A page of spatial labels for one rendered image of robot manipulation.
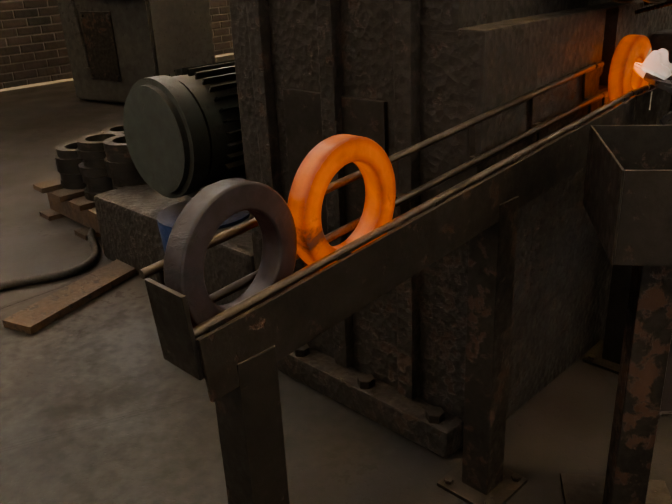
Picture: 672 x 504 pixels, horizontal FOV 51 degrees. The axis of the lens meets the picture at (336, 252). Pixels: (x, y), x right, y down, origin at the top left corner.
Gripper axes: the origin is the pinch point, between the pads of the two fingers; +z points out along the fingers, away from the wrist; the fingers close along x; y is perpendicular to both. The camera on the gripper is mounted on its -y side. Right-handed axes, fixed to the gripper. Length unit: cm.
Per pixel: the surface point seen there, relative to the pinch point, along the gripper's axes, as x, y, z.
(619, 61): 7.0, 2.1, 1.1
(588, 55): 9.3, 1.4, 6.9
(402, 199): 74, -10, 0
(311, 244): 98, -7, -4
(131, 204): 42, -93, 126
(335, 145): 92, 3, 0
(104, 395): 90, -98, 60
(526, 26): 34.7, 9.3, 9.4
